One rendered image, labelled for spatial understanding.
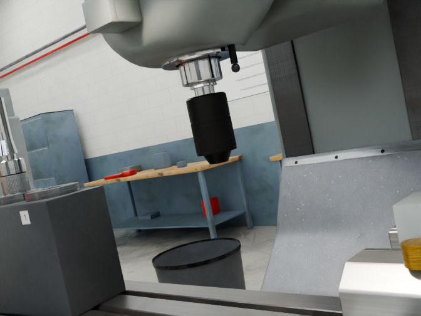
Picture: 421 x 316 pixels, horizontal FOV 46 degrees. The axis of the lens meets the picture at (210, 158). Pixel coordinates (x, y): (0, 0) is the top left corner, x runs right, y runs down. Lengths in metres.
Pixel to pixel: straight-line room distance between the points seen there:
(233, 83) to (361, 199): 5.05
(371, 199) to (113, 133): 6.83
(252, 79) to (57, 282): 5.01
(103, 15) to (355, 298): 0.33
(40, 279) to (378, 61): 0.65
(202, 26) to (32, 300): 0.56
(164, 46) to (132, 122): 6.68
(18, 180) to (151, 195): 6.24
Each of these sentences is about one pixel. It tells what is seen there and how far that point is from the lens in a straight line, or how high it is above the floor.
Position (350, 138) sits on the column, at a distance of 0.89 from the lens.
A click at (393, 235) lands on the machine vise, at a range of 0.51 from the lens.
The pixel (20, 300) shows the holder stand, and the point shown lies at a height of 1.01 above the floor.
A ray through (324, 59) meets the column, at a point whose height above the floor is 1.31.
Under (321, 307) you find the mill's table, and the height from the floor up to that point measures 0.99.
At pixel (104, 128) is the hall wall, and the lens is 7.70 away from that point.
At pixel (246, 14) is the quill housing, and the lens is 0.54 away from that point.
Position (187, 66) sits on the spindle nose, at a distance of 0.55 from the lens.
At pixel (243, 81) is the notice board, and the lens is 5.76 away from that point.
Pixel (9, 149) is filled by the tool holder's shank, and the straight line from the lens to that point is 0.93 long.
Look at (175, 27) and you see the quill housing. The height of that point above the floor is 1.33.
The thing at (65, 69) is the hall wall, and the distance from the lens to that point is 8.37.
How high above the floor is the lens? 1.22
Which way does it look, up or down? 3 degrees down
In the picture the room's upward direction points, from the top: 12 degrees counter-clockwise
